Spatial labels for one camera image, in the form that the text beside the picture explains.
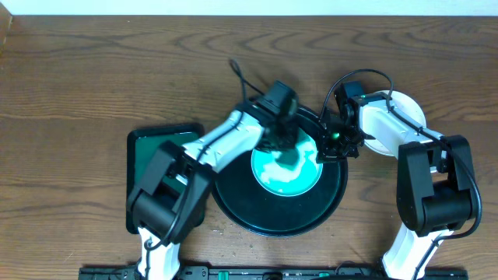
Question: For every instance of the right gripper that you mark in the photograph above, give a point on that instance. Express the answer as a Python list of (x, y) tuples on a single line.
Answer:
[(326, 154)]

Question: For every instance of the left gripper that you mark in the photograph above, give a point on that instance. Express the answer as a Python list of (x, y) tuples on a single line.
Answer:
[(278, 141)]

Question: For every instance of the green sponge cloth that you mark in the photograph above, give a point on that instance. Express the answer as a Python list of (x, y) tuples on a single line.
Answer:
[(288, 159)]

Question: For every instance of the white plate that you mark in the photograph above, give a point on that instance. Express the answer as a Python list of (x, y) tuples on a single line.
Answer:
[(281, 181), (407, 105)]

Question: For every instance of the white plate top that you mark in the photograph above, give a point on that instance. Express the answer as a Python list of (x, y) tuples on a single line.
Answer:
[(407, 105)]

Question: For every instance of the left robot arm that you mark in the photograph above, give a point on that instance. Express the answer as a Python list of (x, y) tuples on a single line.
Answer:
[(195, 164)]

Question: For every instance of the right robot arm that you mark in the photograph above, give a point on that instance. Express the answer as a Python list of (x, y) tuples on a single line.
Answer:
[(437, 195)]

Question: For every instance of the round black tray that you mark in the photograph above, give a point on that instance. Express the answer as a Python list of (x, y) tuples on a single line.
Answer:
[(249, 205)]

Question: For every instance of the green rectangular tray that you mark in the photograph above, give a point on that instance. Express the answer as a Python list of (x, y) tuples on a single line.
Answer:
[(142, 145)]

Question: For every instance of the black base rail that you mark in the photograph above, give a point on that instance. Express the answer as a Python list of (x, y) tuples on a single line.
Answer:
[(354, 272)]

